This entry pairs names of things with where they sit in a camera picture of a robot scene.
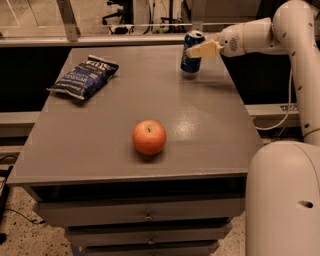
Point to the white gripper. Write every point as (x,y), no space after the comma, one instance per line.
(230,42)

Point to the blue pepsi can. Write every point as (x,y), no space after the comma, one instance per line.
(190,60)

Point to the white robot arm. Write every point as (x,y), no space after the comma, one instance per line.
(282,208)

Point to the red apple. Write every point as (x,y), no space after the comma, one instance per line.
(149,137)

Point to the blue chip bag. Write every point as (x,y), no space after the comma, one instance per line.
(86,78)

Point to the grey metal railing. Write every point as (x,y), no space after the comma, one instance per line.
(76,23)

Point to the grey drawer cabinet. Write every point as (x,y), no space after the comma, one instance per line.
(154,164)

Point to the middle grey drawer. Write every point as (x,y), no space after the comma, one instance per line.
(154,234)

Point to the grey drawer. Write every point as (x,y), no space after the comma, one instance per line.
(154,234)
(105,212)
(195,248)

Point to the bottom grey drawer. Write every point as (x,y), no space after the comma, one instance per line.
(195,248)

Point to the top grey drawer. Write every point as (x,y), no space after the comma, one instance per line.
(105,212)

